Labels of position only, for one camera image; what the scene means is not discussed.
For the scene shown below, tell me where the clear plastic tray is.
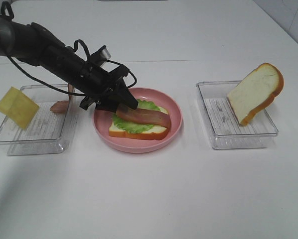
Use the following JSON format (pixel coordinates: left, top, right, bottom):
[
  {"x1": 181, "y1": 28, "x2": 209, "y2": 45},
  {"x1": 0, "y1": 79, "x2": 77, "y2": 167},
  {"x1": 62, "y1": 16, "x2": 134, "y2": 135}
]
[
  {"x1": 195, "y1": 80, "x2": 280, "y2": 150},
  {"x1": 0, "y1": 85, "x2": 77, "y2": 156}
]

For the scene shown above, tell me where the yellow cheese slice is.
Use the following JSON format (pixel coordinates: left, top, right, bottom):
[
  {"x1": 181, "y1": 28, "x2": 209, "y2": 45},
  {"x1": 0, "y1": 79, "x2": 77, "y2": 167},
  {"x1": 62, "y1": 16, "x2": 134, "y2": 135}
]
[
  {"x1": 0, "y1": 87, "x2": 20, "y2": 115},
  {"x1": 7, "y1": 88, "x2": 39, "y2": 129}
]

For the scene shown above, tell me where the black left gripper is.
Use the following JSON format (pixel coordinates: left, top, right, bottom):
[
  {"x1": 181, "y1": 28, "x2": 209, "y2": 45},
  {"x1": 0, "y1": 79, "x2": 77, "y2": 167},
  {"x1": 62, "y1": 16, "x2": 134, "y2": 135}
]
[{"x1": 79, "y1": 64, "x2": 138, "y2": 113}]

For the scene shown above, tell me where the clear plastic left tray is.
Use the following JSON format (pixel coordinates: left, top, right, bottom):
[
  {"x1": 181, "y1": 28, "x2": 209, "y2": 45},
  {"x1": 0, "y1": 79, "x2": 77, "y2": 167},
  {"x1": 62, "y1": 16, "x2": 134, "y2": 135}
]
[{"x1": 0, "y1": 85, "x2": 77, "y2": 156}]

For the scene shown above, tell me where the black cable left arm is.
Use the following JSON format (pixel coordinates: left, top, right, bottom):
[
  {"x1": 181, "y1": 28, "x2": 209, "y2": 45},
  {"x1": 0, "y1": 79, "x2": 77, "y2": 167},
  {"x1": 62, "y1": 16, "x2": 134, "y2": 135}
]
[{"x1": 0, "y1": 1, "x2": 138, "y2": 97}]

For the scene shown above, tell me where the bacon strip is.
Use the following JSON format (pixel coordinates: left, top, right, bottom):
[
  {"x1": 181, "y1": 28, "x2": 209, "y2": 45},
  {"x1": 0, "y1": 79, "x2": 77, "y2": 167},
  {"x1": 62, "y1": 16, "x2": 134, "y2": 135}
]
[
  {"x1": 115, "y1": 105, "x2": 171, "y2": 128},
  {"x1": 50, "y1": 95, "x2": 72, "y2": 114}
]

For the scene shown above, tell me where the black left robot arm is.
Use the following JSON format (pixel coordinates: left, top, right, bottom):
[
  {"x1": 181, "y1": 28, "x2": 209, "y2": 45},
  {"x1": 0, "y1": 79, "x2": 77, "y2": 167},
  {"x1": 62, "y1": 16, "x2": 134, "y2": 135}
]
[{"x1": 0, "y1": 16, "x2": 138, "y2": 112}]

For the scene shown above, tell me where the clear plastic right tray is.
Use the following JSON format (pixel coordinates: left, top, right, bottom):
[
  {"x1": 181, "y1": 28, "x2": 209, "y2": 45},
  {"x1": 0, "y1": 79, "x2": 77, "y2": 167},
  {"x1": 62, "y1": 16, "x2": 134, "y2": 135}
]
[{"x1": 195, "y1": 80, "x2": 280, "y2": 150}]

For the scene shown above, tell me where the pink round plate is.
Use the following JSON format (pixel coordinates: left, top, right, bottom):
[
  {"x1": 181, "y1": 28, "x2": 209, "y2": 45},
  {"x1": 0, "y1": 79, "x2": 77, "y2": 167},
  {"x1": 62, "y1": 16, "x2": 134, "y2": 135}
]
[{"x1": 93, "y1": 87, "x2": 182, "y2": 153}]

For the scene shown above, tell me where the green lettuce leaf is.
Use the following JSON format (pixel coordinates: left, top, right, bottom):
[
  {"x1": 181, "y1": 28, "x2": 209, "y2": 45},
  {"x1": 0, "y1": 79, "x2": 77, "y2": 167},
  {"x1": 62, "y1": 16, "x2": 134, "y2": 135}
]
[{"x1": 110, "y1": 99, "x2": 168, "y2": 133}]

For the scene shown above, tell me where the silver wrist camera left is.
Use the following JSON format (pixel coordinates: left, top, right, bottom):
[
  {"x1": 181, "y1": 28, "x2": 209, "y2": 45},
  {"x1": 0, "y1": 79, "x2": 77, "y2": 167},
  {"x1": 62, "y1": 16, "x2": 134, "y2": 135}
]
[{"x1": 89, "y1": 45, "x2": 111, "y2": 67}]

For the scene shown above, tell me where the white bread slice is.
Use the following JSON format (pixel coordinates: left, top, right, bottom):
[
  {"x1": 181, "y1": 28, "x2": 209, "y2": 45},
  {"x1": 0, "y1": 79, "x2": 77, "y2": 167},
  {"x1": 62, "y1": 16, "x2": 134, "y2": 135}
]
[{"x1": 108, "y1": 106, "x2": 170, "y2": 141}]

